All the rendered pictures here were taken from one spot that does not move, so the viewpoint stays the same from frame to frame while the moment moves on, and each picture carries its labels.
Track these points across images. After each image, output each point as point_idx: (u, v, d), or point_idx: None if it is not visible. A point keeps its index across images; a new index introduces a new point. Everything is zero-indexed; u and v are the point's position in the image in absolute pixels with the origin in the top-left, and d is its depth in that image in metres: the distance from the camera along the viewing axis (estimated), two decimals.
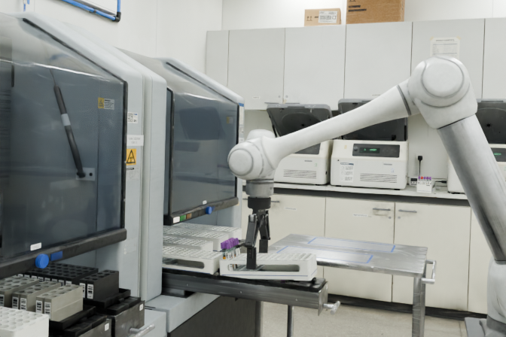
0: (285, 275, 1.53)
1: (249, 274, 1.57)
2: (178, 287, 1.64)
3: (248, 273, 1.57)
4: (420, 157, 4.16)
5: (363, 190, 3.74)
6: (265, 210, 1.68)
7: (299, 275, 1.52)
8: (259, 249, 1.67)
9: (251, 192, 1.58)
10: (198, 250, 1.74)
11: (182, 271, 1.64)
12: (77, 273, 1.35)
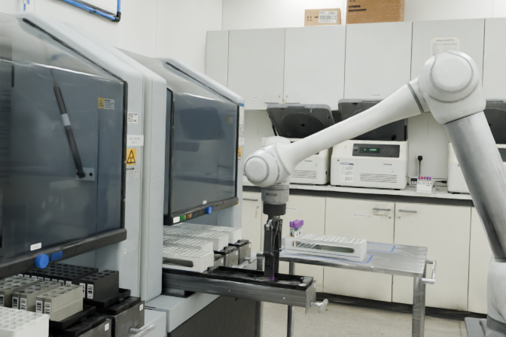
0: (340, 255, 1.85)
1: (309, 251, 1.90)
2: (168, 286, 1.65)
3: (309, 250, 1.90)
4: (420, 157, 4.16)
5: (363, 190, 3.74)
6: (267, 225, 1.57)
7: (352, 256, 1.84)
8: (273, 265, 1.60)
9: None
10: (188, 249, 1.75)
11: (172, 269, 1.66)
12: (77, 273, 1.35)
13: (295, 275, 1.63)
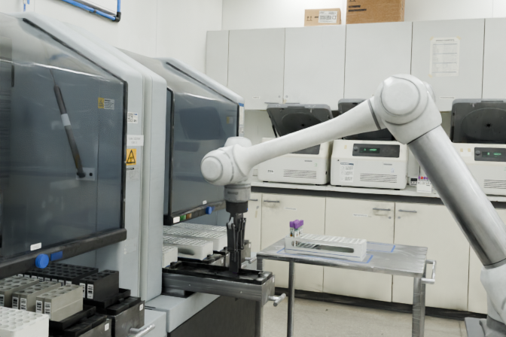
0: (340, 255, 1.85)
1: (309, 251, 1.90)
2: None
3: (309, 250, 1.90)
4: None
5: (363, 190, 3.74)
6: (229, 224, 1.63)
7: (352, 256, 1.84)
8: (238, 260, 1.68)
9: None
10: None
11: None
12: (77, 273, 1.35)
13: (254, 270, 1.67)
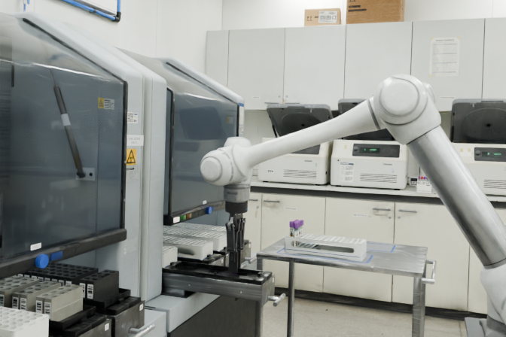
0: (340, 255, 1.85)
1: (309, 251, 1.90)
2: None
3: (309, 250, 1.90)
4: None
5: (363, 190, 3.74)
6: (229, 224, 1.63)
7: (352, 256, 1.84)
8: (237, 261, 1.68)
9: None
10: None
11: None
12: (77, 273, 1.35)
13: (254, 270, 1.67)
